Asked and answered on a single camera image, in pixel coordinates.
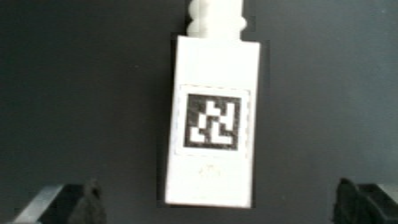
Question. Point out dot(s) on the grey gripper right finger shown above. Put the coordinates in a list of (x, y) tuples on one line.
[(366, 203)]

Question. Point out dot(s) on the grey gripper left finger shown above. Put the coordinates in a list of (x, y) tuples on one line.
[(66, 204)]

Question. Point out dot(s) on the white tagged leg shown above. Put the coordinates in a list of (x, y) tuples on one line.
[(210, 158)]

